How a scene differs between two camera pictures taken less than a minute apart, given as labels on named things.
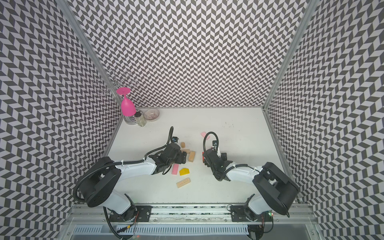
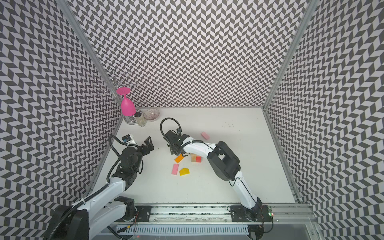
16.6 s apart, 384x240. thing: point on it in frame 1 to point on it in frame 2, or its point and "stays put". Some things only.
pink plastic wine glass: (128, 108) stays put
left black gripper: (182, 158) to (149, 145)
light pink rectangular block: (203, 134) stays put
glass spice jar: (141, 119) stays put
